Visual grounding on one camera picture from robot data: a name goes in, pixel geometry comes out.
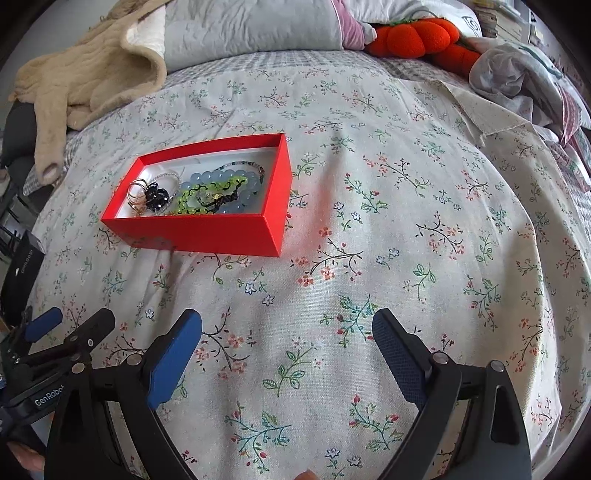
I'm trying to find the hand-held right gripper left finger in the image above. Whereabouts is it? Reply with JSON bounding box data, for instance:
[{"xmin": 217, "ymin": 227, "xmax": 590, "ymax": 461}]
[{"xmin": 46, "ymin": 308, "xmax": 204, "ymax": 480}]

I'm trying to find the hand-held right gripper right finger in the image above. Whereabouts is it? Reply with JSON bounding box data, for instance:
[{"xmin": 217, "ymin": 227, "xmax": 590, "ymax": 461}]
[{"xmin": 372, "ymin": 307, "xmax": 533, "ymax": 480}]

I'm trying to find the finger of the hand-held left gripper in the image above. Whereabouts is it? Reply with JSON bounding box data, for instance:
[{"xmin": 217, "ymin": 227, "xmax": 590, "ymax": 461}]
[
  {"xmin": 8, "ymin": 306, "xmax": 64, "ymax": 356},
  {"xmin": 14, "ymin": 308, "xmax": 116, "ymax": 372}
]

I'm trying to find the red jewelry box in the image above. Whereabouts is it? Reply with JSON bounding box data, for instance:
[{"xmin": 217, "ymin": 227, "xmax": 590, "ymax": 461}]
[{"xmin": 100, "ymin": 132, "xmax": 294, "ymax": 257}]

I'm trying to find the silver ring bracelet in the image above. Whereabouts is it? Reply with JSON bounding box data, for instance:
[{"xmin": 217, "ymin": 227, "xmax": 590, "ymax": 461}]
[{"xmin": 126, "ymin": 178, "xmax": 151, "ymax": 218}]

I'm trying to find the black rhinestone hair clip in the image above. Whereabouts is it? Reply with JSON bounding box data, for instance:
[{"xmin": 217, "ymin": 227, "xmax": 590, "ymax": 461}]
[{"xmin": 144, "ymin": 182, "xmax": 171, "ymax": 214}]

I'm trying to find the green bead bracelet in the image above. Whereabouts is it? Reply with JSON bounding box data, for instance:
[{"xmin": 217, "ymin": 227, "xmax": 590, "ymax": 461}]
[{"xmin": 177, "ymin": 171, "xmax": 253, "ymax": 216}]

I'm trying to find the light blue bead bracelet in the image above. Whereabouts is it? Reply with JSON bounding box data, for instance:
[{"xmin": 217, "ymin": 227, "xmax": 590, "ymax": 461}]
[{"xmin": 178, "ymin": 169, "xmax": 265, "ymax": 214}]

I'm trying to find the multicolour thin bead bracelet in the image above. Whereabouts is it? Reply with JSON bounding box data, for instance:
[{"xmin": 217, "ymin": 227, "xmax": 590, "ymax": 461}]
[{"xmin": 217, "ymin": 159, "xmax": 267, "ymax": 184}]

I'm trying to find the person's left hand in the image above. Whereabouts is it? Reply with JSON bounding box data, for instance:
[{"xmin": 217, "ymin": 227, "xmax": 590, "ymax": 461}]
[{"xmin": 6, "ymin": 440, "xmax": 48, "ymax": 472}]

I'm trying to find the small black box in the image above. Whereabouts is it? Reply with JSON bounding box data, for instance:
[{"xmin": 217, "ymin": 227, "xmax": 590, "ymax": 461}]
[{"xmin": 0, "ymin": 230, "xmax": 47, "ymax": 324}]

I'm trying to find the floral bed sheet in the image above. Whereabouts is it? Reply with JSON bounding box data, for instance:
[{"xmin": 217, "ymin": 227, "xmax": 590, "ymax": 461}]
[{"xmin": 25, "ymin": 50, "xmax": 586, "ymax": 480}]

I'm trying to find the black cloth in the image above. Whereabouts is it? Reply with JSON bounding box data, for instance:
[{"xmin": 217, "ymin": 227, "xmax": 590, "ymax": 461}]
[{"xmin": 0, "ymin": 99, "xmax": 38, "ymax": 185}]

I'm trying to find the beige quilted coat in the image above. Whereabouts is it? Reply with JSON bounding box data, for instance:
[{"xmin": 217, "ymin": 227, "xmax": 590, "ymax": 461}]
[{"xmin": 8, "ymin": 0, "xmax": 168, "ymax": 184}]

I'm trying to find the orange pumpkin plush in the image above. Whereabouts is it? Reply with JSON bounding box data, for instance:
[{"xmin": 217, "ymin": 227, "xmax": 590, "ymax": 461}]
[
  {"xmin": 431, "ymin": 44, "xmax": 484, "ymax": 77},
  {"xmin": 367, "ymin": 16, "xmax": 459, "ymax": 59}
]

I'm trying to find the grey crumpled duvet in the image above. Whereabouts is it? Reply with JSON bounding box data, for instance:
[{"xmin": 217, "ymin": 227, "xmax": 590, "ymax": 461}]
[{"xmin": 468, "ymin": 38, "xmax": 591, "ymax": 195}]

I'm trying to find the grey pillow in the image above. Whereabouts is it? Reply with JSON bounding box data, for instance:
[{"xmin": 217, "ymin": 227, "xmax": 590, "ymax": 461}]
[{"xmin": 163, "ymin": 0, "xmax": 345, "ymax": 75}]

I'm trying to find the pink cloth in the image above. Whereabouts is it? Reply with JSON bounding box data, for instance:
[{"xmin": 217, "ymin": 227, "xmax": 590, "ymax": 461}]
[{"xmin": 329, "ymin": 0, "xmax": 378, "ymax": 51}]

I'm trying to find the white cloud print pillow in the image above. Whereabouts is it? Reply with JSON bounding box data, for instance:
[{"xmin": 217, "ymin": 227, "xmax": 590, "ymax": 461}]
[{"xmin": 392, "ymin": 0, "xmax": 482, "ymax": 38}]

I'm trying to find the stack of books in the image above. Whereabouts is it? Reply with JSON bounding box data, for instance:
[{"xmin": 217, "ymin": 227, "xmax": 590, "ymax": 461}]
[{"xmin": 475, "ymin": 0, "xmax": 548, "ymax": 43}]

